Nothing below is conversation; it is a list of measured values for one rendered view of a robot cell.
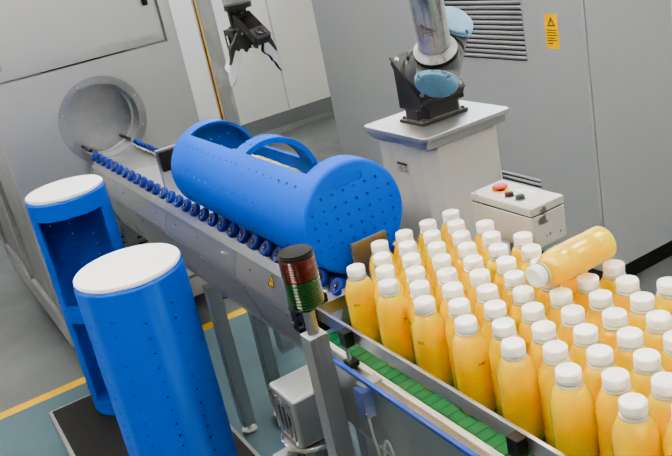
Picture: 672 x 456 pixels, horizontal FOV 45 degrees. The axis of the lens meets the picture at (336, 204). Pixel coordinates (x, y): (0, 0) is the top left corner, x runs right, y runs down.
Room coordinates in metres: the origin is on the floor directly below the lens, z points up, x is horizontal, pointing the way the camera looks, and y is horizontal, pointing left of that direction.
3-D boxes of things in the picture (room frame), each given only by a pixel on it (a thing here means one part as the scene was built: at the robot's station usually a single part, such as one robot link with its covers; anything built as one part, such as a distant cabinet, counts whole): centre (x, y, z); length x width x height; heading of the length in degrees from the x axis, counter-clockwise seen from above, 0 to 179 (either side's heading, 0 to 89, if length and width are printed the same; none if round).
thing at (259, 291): (2.72, 0.44, 0.79); 2.17 x 0.29 x 0.34; 28
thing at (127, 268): (1.97, 0.56, 1.03); 0.28 x 0.28 x 0.01
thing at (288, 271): (1.28, 0.08, 1.23); 0.06 x 0.06 x 0.04
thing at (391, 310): (1.46, -0.07, 0.98); 0.07 x 0.07 x 0.17
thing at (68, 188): (2.87, 0.95, 1.03); 0.28 x 0.28 x 0.01
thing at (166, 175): (2.97, 0.57, 1.00); 0.10 x 0.04 x 0.15; 118
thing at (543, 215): (1.74, -0.41, 1.05); 0.20 x 0.10 x 0.10; 28
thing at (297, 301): (1.28, 0.08, 1.18); 0.06 x 0.06 x 0.05
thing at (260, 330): (2.75, 0.37, 0.31); 0.06 x 0.06 x 0.63; 28
